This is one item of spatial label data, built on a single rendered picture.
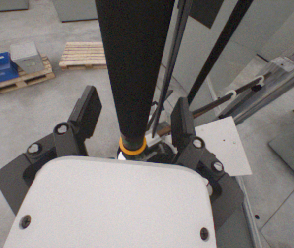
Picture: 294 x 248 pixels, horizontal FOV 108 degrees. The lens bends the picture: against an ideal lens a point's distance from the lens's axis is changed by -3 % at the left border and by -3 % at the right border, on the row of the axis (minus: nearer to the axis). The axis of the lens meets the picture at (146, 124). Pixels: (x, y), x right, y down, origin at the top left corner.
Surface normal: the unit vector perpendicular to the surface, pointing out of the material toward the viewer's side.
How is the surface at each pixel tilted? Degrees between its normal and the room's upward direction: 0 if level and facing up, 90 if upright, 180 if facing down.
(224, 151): 50
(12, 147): 0
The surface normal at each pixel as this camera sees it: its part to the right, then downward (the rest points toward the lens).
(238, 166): -0.69, -0.41
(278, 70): -0.85, 0.40
